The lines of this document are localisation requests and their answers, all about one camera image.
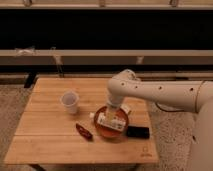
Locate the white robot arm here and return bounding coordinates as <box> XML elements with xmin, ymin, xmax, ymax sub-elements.
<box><xmin>107</xmin><ymin>69</ymin><xmax>213</xmax><ymax>171</ymax></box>

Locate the white object behind bowl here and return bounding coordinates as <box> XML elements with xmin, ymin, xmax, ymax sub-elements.
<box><xmin>121</xmin><ymin>104</ymin><xmax>131</xmax><ymax>115</ymax></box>

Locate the orange ceramic bowl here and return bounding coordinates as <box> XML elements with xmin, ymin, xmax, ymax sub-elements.
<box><xmin>94</xmin><ymin>106</ymin><xmax>129</xmax><ymax>139</ymax></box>

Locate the black rectangular device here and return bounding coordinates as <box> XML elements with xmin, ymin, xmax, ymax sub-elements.
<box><xmin>126</xmin><ymin>126</ymin><xmax>150</xmax><ymax>139</ymax></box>

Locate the red chili pepper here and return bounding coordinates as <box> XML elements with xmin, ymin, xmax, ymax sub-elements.
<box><xmin>76</xmin><ymin>124</ymin><xmax>93</xmax><ymax>140</ymax></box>

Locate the white plastic cup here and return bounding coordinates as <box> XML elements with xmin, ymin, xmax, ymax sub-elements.
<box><xmin>60</xmin><ymin>91</ymin><xmax>79</xmax><ymax>114</ymax></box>

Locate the wooden table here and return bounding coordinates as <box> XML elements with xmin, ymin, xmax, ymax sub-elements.
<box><xmin>4</xmin><ymin>78</ymin><xmax>158</xmax><ymax>164</ymax></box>

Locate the black cable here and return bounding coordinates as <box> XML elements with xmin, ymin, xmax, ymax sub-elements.
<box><xmin>154</xmin><ymin>101</ymin><xmax>184</xmax><ymax>114</ymax></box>

